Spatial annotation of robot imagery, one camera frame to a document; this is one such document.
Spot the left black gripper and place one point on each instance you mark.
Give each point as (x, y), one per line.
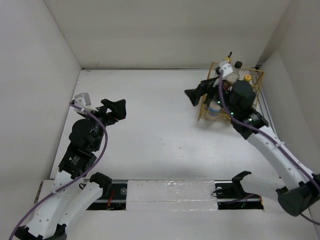
(120, 105)

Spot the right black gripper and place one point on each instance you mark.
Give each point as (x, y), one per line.
(194, 94)

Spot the silver lid shaker front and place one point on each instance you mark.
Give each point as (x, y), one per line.
(213, 110)

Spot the glass cruet gold spout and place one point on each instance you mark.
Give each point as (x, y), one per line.
(228, 58)

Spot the small red sauce bottle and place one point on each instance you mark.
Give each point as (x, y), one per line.
(247, 78)

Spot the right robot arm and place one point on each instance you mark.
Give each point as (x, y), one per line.
(301, 186)

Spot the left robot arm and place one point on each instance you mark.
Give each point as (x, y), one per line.
(70, 196)

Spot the gold wire basket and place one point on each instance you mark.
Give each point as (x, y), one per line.
(256, 83)

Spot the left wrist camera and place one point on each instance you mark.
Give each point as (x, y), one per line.
(82, 102)

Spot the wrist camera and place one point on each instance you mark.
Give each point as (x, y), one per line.
(224, 69)
(82, 102)

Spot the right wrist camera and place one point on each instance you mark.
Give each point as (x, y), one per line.
(224, 69)

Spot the black mounting rail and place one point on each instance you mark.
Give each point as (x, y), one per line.
(225, 194)

